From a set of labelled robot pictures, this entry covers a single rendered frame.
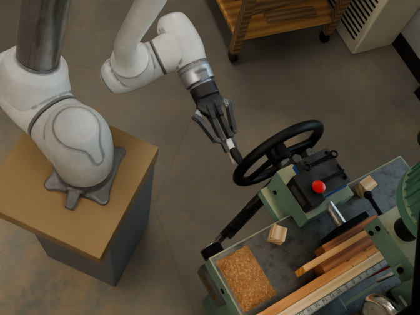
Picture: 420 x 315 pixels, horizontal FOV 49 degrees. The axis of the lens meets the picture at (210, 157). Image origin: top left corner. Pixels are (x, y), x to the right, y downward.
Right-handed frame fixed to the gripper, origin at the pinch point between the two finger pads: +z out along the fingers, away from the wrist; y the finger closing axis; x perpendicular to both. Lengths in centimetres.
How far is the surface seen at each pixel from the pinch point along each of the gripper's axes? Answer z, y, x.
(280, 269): 28.6, -10.6, -21.9
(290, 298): 33.2, -13.8, -27.8
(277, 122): -3, 65, 86
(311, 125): 2.6, 16.0, -16.6
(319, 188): 15.2, 2.3, -30.2
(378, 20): -29, 133, 68
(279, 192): 13.8, -0.8, -17.5
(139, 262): 26, -27, 75
